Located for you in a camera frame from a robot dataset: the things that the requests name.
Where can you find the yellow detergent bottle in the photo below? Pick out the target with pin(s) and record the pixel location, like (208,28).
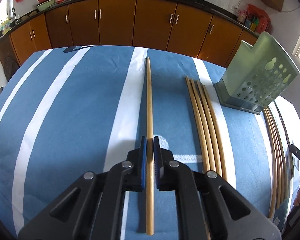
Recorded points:
(5,27)

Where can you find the bamboo chopstick three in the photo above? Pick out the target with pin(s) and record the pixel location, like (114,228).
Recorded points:
(283,154)

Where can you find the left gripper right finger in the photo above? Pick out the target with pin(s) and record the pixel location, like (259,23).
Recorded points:
(163,175)

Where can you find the red bag on counter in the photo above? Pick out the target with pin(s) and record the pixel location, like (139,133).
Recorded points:
(257,20)

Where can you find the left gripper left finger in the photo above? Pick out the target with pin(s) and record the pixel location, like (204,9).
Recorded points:
(136,179)

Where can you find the wooden lower kitchen cabinets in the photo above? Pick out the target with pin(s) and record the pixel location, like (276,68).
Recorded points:
(156,24)

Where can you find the bamboo chopstick one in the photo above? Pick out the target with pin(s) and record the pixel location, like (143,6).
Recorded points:
(274,186)

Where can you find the black kitchen countertop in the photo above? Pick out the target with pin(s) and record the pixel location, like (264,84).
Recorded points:
(201,5)

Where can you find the blue striped tablecloth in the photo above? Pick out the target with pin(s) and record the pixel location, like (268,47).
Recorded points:
(71,110)

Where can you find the bamboo chopstick two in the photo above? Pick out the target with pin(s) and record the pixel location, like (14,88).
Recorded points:
(278,203)

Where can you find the green perforated utensil holder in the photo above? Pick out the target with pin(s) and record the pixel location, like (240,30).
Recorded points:
(257,75)

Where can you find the green basin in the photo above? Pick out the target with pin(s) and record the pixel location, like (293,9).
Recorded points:
(43,6)

